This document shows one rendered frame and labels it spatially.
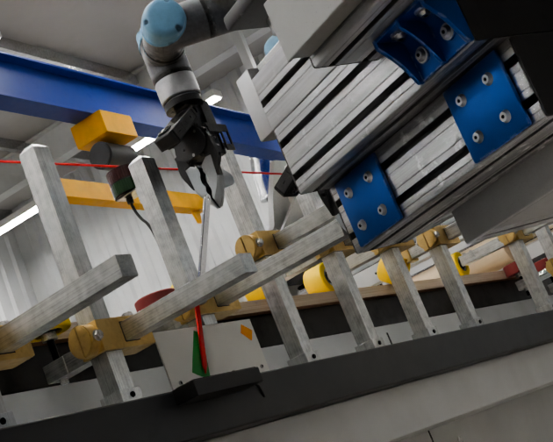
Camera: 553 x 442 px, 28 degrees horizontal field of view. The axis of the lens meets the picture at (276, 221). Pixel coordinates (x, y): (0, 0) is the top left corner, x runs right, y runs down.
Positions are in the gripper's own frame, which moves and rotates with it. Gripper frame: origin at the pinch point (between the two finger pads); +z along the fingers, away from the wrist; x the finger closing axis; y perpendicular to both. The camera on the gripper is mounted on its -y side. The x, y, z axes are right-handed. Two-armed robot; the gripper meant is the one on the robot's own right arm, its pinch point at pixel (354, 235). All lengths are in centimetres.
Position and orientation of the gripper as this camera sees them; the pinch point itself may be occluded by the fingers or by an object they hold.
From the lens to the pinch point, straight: 175.2
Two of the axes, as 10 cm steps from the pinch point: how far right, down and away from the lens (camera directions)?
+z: 3.7, 9.0, -2.4
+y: 7.4, -4.4, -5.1
